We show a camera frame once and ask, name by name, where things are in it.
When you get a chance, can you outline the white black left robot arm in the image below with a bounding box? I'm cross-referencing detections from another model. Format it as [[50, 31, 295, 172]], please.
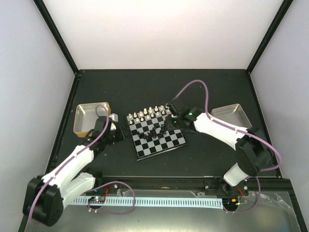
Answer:
[[22, 114, 124, 226]]

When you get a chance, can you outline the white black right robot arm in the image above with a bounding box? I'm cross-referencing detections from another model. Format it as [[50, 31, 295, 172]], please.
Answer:
[[165, 98, 275, 196]]

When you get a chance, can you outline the black white chessboard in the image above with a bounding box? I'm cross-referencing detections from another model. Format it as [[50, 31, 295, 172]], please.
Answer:
[[126, 105, 187, 161]]

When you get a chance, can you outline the gold rimmed metal tin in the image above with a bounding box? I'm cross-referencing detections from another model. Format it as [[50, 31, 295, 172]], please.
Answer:
[[73, 102, 111, 138]]

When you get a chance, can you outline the pink rimmed metal tin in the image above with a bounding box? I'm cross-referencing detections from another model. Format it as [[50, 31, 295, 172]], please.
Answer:
[[211, 103, 252, 129]]

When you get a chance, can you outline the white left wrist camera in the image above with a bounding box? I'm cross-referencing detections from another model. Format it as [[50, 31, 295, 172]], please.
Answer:
[[109, 113, 118, 131]]

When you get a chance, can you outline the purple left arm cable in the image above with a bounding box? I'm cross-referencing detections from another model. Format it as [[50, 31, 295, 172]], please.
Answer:
[[28, 104, 135, 225]]

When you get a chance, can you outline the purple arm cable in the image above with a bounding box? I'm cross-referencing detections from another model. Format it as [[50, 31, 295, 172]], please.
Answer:
[[28, 104, 135, 225], [172, 80, 283, 215]]

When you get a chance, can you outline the white slotted cable duct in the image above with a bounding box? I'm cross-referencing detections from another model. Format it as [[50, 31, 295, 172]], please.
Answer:
[[70, 196, 223, 209]]

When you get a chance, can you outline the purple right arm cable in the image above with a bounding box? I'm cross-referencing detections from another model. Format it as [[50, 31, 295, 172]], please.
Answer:
[[172, 80, 283, 215]]

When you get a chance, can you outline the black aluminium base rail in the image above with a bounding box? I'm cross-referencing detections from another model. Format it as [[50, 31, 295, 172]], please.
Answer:
[[95, 176, 293, 192]]

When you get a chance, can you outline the left black frame post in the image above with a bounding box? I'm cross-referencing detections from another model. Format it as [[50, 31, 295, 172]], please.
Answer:
[[33, 0, 79, 74]]

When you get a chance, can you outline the black frame post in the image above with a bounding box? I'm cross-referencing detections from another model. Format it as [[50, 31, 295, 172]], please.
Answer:
[[33, 0, 79, 74], [246, 0, 293, 74]]

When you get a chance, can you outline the right black frame post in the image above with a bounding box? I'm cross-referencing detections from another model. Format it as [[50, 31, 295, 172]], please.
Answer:
[[246, 0, 293, 74]]

